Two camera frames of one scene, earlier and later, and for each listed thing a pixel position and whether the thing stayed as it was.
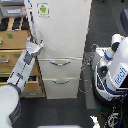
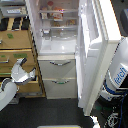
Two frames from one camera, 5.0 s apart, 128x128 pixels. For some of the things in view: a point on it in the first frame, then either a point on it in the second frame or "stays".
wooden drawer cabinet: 14,32 stays
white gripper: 34,48 → 19,74
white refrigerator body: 63,27 stays
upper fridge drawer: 61,68 stays
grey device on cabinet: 14,11 stays
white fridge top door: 62,25 → 97,33
